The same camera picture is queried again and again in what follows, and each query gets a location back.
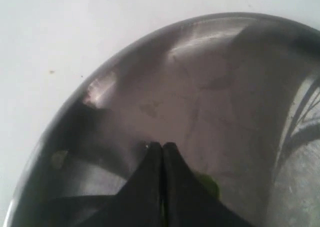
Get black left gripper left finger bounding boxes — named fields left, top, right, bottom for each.
left=78, top=142, right=162, bottom=227

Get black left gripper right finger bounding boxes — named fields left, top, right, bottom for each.
left=162, top=142, right=250, bottom=227

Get green cucumber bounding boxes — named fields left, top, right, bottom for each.
left=197, top=173, right=220, bottom=201

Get round steel plate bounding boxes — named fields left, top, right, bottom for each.
left=4, top=13, right=320, bottom=227

